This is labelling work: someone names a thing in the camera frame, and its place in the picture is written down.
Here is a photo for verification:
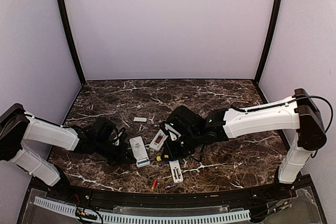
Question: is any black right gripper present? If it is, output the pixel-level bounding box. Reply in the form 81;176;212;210
161;130;202;161

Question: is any yellow handled screwdriver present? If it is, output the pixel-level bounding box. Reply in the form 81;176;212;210
156;155;169;162

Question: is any plain white slim remote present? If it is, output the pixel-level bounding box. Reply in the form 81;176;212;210
129;136;150;165

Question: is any left black frame post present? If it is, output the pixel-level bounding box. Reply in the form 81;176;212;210
57;0;86;86

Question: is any white button remote control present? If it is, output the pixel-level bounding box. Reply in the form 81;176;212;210
169;160;184;184

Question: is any black frame post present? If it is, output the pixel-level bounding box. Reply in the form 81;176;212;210
254;0;281;86
57;0;86;86

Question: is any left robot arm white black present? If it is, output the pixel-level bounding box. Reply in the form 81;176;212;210
1;103;135;201

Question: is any right black frame post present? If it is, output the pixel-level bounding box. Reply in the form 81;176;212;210
254;0;281;86

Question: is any grey battery cover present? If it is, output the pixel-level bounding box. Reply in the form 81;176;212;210
133;117;147;123

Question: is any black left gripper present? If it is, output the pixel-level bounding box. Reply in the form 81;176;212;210
94;138;137;167

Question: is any white remote with barcode label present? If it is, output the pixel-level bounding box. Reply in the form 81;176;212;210
149;130;167;151

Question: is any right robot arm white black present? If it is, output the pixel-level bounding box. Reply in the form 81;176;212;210
157;89;330;200

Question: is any red blue battery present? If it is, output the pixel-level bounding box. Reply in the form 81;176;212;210
151;179;158;190

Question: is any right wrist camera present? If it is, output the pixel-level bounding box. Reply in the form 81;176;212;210
160;122;181;141

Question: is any white slotted cable duct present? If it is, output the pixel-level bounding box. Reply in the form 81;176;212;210
33;196;250;224

